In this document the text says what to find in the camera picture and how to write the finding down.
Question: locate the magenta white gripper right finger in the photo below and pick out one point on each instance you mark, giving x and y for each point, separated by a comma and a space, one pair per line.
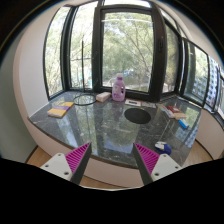
153, 166

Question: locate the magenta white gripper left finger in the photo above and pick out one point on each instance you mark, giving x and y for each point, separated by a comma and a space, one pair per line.
70, 166

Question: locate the blue white computer mouse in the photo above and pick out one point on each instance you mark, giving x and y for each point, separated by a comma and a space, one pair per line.
163, 147

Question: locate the round black mouse pad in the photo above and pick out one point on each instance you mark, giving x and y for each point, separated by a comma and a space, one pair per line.
137, 115

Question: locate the small blue box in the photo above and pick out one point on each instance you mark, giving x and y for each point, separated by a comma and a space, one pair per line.
183, 123

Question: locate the red white box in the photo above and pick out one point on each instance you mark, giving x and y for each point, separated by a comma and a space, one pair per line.
173, 112

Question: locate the flat white card box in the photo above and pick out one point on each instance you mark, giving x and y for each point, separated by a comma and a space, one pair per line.
133, 102

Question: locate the small beige box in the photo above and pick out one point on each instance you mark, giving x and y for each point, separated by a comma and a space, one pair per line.
102, 97

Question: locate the purple detergent bottle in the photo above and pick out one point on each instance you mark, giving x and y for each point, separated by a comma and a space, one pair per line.
118, 89

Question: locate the black framed window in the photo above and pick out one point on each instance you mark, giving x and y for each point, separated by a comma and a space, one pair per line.
137, 38

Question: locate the black wire ring stand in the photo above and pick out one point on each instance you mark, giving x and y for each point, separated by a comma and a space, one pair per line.
84, 98

